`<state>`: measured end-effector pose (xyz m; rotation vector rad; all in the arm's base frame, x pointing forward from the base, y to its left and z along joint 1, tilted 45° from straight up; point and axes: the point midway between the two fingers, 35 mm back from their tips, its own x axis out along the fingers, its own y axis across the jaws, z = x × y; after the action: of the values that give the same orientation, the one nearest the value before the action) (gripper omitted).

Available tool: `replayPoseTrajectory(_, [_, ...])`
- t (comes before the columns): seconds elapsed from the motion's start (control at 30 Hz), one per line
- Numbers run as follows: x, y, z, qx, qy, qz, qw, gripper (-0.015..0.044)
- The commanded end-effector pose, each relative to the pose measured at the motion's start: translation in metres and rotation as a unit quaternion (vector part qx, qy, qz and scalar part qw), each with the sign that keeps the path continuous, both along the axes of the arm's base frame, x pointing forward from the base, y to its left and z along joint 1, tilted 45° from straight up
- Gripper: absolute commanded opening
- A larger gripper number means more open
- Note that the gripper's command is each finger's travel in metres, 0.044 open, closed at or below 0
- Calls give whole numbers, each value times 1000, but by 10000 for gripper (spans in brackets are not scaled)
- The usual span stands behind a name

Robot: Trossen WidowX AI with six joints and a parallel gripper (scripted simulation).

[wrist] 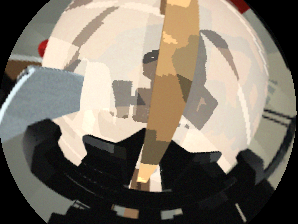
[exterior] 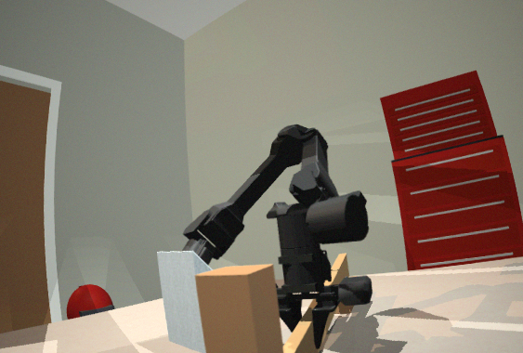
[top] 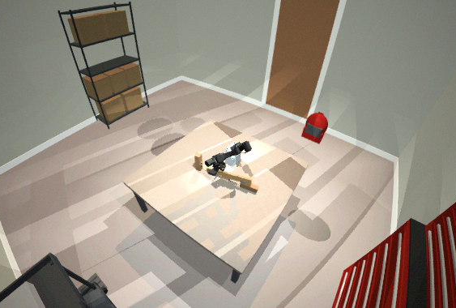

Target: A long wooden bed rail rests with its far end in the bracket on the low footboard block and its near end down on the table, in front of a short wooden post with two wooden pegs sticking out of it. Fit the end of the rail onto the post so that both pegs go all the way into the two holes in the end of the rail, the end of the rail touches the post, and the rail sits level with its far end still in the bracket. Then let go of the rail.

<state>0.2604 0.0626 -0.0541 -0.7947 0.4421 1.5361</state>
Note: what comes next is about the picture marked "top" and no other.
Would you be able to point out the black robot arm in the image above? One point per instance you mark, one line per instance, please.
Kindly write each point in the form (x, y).
(220, 157)

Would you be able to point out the long tan wooden rail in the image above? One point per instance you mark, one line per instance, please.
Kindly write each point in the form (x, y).
(232, 176)

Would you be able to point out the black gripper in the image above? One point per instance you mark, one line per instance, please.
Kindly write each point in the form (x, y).
(213, 171)

